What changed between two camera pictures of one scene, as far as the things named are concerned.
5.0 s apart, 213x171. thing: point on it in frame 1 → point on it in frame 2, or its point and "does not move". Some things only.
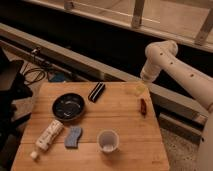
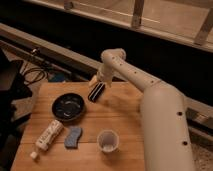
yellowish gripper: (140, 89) → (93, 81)
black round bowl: (67, 106) does not move
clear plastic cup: (108, 140) does not move
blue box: (57, 77) does not move
